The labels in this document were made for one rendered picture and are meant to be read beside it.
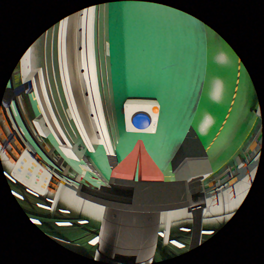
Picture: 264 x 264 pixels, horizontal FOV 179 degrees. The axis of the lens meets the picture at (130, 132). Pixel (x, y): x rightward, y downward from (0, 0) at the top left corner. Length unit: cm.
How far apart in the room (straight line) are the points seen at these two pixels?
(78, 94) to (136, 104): 15
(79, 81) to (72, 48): 9
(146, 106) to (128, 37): 19
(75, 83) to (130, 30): 19
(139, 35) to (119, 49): 7
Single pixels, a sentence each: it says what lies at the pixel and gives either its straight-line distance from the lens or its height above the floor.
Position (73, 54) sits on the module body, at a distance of 25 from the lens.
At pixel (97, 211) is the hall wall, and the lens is 1196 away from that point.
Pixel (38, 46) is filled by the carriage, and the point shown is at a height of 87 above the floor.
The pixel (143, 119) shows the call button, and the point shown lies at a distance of 19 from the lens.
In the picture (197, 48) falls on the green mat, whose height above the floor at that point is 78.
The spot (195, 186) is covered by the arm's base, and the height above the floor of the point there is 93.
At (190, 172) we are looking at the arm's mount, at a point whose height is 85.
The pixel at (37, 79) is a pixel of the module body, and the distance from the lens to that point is 39.
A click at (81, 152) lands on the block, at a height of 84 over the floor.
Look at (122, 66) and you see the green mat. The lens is 24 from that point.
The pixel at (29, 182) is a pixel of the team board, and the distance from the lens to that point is 346.
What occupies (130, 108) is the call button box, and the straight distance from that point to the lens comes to 19.
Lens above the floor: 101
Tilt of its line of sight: 49 degrees down
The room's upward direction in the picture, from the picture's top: 168 degrees counter-clockwise
